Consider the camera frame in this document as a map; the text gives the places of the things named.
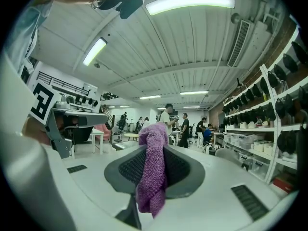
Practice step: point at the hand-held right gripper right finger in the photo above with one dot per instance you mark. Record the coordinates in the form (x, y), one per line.
(196, 174)

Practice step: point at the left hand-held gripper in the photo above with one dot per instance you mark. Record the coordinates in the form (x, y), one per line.
(55, 133)

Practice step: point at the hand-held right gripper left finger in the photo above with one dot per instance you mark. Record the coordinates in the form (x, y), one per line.
(113, 171)

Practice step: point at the purple knitted cloth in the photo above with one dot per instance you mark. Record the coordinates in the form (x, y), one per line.
(151, 157)

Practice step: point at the person's left forearm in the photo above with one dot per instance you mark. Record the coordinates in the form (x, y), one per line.
(36, 130)

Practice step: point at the white table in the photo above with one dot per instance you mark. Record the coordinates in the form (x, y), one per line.
(97, 132)

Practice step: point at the pink chair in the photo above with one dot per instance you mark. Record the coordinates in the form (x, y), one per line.
(106, 131)

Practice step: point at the black staircase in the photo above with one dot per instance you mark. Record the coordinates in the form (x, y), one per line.
(109, 114)

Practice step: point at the round wooden table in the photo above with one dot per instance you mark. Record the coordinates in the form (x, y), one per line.
(131, 135)

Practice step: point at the black metal railing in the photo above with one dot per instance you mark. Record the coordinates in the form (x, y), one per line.
(62, 83)

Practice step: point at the row of clear storage boxes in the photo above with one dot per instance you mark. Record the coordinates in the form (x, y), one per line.
(243, 138)

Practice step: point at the ceiling smoke detector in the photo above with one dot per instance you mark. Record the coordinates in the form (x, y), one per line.
(97, 65)

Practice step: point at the long ceiling light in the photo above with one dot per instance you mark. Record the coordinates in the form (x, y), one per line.
(194, 93)
(94, 51)
(190, 3)
(149, 97)

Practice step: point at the red box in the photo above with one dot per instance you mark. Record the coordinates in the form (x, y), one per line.
(282, 184)

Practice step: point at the white shelving unit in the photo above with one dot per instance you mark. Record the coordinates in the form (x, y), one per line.
(271, 97)

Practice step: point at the person's light shirt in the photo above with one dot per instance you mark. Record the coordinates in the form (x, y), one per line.
(22, 35)

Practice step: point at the row of black bags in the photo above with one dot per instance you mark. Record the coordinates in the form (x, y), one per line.
(280, 72)

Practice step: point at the white ceiling air vent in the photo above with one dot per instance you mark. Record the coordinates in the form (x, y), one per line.
(238, 43)

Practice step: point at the black head-worn camera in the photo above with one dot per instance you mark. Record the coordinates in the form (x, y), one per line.
(127, 2)

